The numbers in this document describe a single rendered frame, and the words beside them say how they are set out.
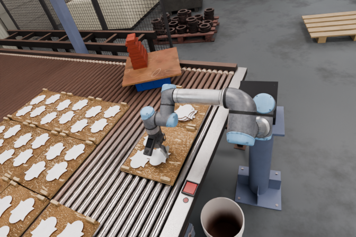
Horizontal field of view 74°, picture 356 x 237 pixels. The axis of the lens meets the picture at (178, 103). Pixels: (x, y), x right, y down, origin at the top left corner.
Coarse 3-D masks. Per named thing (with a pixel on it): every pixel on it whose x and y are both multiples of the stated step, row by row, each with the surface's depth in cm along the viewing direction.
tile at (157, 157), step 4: (156, 152) 144; (160, 152) 143; (152, 156) 142; (156, 156) 141; (160, 156) 141; (164, 156) 140; (152, 160) 139; (156, 160) 138; (160, 160) 138; (164, 160) 138; (152, 164) 137; (156, 164) 136; (160, 164) 137
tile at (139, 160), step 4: (140, 152) 146; (136, 156) 145; (140, 156) 144; (144, 156) 144; (148, 156) 143; (132, 160) 143; (136, 160) 142; (140, 160) 142; (144, 160) 141; (148, 160) 141; (132, 164) 141; (136, 164) 140; (140, 164) 139; (144, 164) 139; (136, 168) 138
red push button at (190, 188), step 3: (186, 183) 126; (189, 183) 126; (192, 183) 125; (186, 186) 125; (189, 186) 124; (192, 186) 124; (195, 186) 124; (186, 189) 123; (189, 189) 123; (192, 189) 122; (186, 192) 122; (189, 192) 122; (192, 192) 121
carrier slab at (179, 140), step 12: (168, 132) 157; (180, 132) 155; (192, 132) 153; (168, 144) 148; (180, 144) 147; (132, 156) 146; (180, 156) 140; (132, 168) 139; (144, 168) 138; (156, 168) 136; (168, 168) 135; (180, 168) 134; (156, 180) 131
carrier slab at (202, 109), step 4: (176, 104) 178; (180, 104) 177; (184, 104) 176; (188, 104) 175; (192, 104) 174; (196, 104) 174; (176, 108) 174; (196, 108) 170; (200, 108) 169; (204, 108) 168; (200, 112) 166; (204, 112) 165; (196, 116) 164; (200, 116) 163; (192, 120) 161; (196, 120) 161; (200, 120) 160; (180, 124) 160; (184, 124) 160; (196, 124) 158; (200, 124) 158; (196, 128) 155
